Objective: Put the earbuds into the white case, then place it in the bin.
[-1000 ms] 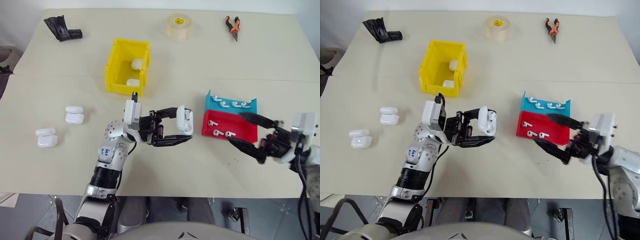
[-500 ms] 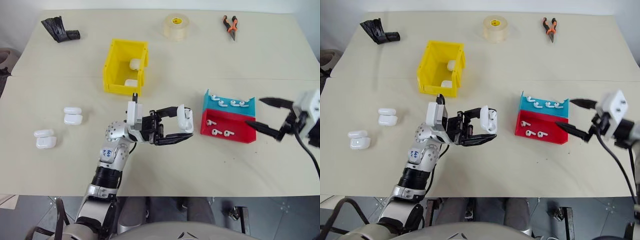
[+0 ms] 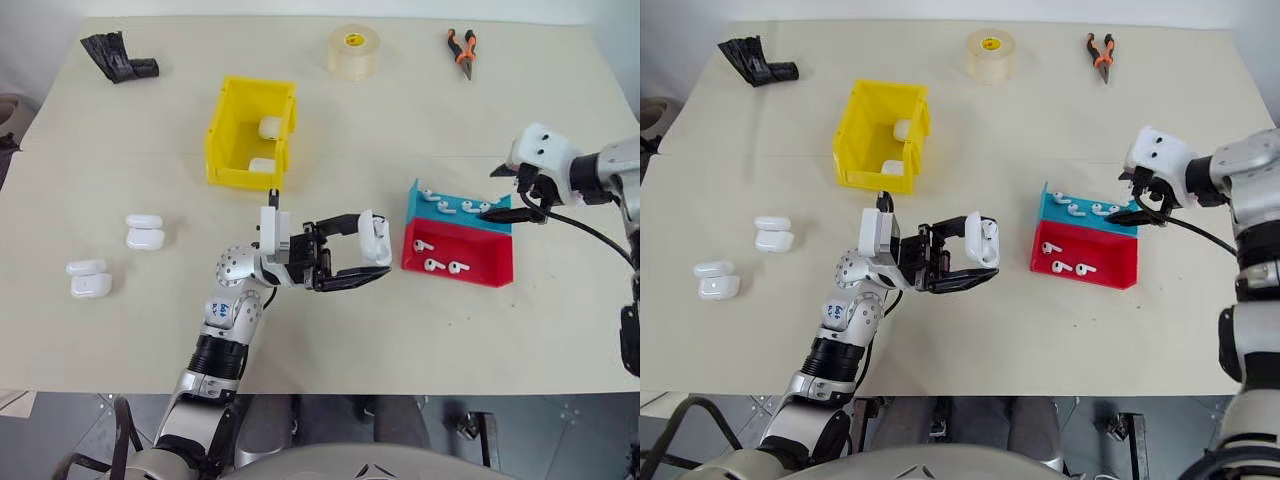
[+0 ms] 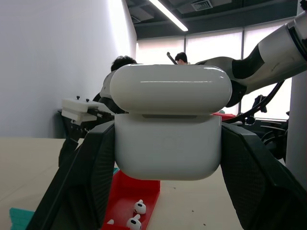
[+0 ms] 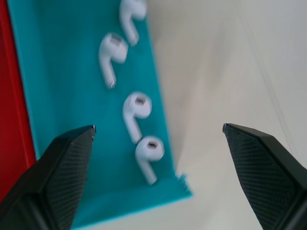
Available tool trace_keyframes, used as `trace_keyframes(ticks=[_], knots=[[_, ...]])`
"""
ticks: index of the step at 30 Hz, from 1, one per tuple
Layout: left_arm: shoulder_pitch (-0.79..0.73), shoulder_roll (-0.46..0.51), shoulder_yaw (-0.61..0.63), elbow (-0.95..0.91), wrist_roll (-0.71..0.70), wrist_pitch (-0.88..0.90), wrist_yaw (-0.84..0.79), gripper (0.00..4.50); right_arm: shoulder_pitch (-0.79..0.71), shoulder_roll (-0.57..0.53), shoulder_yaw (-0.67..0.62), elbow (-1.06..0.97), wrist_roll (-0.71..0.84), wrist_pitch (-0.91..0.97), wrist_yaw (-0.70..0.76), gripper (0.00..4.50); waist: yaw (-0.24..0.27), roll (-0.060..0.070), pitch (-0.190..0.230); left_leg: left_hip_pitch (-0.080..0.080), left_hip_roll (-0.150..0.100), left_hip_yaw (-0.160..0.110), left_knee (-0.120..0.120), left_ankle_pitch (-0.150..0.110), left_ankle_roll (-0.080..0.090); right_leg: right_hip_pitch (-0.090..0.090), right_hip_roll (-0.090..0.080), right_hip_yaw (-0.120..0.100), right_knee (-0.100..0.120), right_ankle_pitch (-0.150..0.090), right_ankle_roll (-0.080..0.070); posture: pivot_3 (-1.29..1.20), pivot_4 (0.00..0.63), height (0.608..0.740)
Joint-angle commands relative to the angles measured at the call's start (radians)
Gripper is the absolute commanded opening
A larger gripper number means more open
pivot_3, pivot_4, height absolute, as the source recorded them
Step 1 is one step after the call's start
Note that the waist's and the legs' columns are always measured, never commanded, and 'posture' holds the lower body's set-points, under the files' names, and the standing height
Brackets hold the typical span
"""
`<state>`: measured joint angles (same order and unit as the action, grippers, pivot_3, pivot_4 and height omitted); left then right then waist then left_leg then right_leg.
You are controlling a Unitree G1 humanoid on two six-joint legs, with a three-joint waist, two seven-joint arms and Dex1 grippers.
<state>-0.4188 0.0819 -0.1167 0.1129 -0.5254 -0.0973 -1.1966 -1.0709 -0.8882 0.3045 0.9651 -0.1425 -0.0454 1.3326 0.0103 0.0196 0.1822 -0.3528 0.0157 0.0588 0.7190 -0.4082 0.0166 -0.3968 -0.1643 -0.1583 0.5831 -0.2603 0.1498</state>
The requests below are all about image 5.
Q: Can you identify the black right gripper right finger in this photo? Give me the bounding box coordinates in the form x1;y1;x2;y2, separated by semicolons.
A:
222;123;307;230

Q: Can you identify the white earbud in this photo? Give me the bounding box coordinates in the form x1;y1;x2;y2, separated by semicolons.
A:
98;33;128;89
122;92;153;144
118;0;147;46
134;136;165;185

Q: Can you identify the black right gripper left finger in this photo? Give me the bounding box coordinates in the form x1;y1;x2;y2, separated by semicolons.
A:
0;125;97;230

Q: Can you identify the teal felt mat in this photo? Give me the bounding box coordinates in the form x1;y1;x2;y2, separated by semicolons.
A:
7;0;194;230

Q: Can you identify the red mat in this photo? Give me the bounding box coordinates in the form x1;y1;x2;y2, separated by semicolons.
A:
0;0;38;203

